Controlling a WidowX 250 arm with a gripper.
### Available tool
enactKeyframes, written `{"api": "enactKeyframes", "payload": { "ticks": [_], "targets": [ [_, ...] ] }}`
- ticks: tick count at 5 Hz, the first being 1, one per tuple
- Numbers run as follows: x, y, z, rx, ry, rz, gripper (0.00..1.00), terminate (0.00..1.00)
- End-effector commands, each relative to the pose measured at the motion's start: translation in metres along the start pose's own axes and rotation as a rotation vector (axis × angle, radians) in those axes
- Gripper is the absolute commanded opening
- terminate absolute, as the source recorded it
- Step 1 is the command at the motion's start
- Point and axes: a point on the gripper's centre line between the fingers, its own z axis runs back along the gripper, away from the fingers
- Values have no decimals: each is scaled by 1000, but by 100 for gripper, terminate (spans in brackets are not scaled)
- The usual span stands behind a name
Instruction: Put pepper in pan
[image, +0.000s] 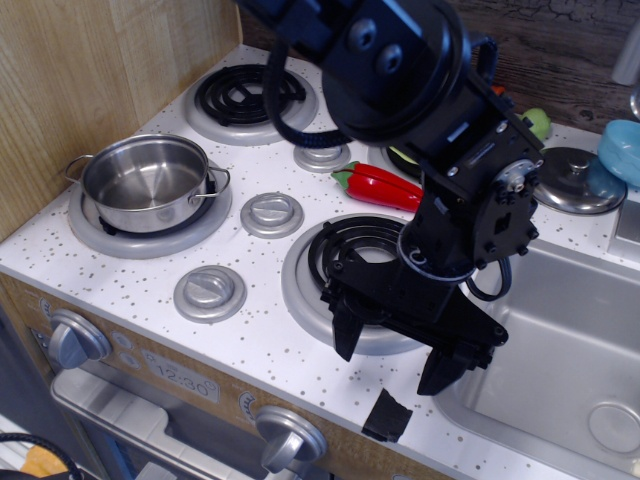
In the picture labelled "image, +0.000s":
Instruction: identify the black cable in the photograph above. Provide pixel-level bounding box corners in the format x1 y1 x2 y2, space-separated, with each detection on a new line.
0 432 84 480

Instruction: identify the silver faucet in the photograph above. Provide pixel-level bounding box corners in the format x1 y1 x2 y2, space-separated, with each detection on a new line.
611 31 639 120

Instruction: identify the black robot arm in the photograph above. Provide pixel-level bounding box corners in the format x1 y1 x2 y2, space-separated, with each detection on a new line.
243 1 543 396

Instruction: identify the front right black burner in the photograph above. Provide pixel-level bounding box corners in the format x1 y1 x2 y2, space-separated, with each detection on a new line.
281 215 428 347

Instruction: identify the silver oven dial right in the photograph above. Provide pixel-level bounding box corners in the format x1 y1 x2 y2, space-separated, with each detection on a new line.
255 405 328 474

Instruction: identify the grey knob middle upper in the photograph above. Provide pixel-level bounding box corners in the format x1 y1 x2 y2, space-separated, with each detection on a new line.
293 145 351 173

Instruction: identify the small steel pot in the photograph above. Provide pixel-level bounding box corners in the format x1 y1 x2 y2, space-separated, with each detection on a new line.
64 134 231 234

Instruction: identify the silver oven dial left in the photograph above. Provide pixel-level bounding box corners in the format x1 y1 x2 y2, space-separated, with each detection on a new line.
48 309 113 369

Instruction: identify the green plate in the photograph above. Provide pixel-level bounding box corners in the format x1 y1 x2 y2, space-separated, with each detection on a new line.
388 147 419 166

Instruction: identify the grey knob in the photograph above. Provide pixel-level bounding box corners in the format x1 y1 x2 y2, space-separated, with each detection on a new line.
240 192 304 239
293 145 351 173
173 265 247 324

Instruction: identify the front left burner ring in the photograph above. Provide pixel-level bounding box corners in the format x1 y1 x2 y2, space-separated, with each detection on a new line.
67 162 234 260

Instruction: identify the yellow object bottom left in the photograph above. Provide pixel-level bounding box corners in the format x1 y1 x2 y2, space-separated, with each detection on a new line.
19 446 69 478

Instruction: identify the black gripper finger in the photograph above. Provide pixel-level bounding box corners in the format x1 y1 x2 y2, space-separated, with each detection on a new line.
417 347 472 396
332 300 364 361

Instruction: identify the silver oven door handle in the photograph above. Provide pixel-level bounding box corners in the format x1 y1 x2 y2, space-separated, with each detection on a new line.
51 369 275 479

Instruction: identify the silver sink basin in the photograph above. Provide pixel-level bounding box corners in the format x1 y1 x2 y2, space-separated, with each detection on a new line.
435 241 639 479

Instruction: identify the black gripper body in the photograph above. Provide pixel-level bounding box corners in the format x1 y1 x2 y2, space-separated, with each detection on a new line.
319 218 509 370

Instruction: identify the red toy pepper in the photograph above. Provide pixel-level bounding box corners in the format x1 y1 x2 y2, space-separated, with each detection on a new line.
331 161 423 213

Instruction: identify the back left black burner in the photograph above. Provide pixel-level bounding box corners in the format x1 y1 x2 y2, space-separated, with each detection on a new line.
184 64 319 147

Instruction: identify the black tape piece front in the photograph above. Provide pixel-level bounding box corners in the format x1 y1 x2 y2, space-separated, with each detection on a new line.
361 389 413 443

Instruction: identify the blue bowl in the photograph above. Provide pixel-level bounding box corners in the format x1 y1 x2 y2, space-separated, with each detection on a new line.
597 120 639 187

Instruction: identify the steel pot lid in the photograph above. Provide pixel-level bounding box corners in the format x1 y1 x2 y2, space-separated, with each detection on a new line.
534 147 627 215

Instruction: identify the grey knob front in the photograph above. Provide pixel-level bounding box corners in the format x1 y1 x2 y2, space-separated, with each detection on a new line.
173 265 247 324

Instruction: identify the silver oven dial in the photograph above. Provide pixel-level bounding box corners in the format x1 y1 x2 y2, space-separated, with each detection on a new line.
48 309 113 369
255 405 328 474

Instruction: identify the green toy broccoli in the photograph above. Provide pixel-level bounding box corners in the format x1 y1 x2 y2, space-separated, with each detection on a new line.
519 108 552 141

